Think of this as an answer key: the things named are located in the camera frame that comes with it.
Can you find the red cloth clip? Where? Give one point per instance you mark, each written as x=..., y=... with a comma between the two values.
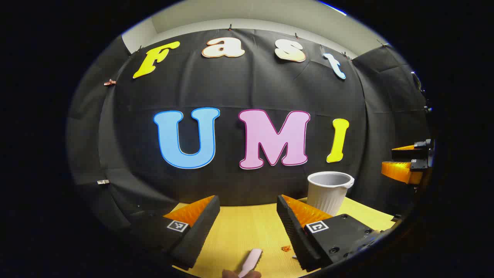
x=110, y=82

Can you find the wooden desktop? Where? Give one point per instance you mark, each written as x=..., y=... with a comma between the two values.
x=239, y=227

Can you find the white ribbed garbage bin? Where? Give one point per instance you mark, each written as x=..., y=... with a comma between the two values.
x=328, y=197

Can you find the orange trash scrap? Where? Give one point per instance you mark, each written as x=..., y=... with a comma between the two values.
x=286, y=248

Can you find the black backdrop cloth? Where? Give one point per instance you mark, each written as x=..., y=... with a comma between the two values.
x=231, y=88

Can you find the small pink broom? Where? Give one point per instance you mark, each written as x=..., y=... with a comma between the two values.
x=251, y=260

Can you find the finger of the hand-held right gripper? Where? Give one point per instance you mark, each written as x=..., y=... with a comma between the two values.
x=401, y=172
x=409, y=153

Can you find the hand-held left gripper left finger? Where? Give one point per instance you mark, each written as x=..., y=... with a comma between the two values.
x=200, y=231

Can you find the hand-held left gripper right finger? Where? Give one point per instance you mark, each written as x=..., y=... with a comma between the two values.
x=295, y=235

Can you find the white cloth clip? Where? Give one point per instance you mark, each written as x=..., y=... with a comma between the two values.
x=102, y=181

